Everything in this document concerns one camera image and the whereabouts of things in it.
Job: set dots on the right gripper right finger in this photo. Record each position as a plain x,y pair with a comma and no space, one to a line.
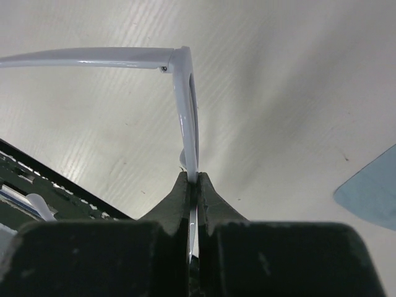
238,257

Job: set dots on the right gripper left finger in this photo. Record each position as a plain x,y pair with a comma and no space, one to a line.
145,257

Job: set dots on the white frame sunglasses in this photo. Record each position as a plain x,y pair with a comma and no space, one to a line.
177,62

